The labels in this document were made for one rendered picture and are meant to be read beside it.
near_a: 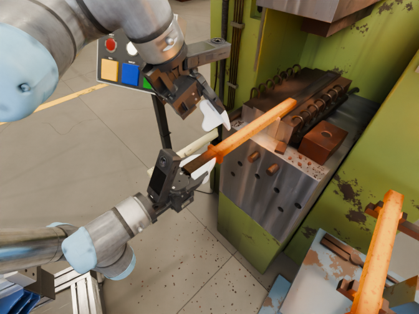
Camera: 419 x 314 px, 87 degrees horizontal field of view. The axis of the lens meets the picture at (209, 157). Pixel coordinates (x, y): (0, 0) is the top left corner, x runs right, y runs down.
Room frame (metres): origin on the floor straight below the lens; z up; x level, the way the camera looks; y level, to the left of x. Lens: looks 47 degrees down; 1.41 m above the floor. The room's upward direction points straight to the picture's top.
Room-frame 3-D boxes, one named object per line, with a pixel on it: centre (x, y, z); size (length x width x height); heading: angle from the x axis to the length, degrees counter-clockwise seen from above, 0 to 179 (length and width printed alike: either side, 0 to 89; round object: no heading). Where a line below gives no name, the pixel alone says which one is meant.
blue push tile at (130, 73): (0.82, 0.31, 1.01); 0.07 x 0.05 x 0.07; 68
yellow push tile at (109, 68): (0.86, 0.40, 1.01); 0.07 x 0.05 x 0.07; 68
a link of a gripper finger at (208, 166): (0.34, 0.01, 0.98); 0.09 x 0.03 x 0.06; 130
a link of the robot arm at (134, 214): (0.23, 0.16, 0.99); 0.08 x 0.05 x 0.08; 43
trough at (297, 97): (0.71, -0.35, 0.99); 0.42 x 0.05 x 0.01; 133
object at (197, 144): (0.78, 0.12, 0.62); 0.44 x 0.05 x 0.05; 133
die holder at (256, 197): (0.70, -0.38, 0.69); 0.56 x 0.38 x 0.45; 133
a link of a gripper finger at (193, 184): (0.31, 0.04, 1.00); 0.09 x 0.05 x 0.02; 130
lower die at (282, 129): (0.73, -0.34, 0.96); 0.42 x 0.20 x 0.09; 133
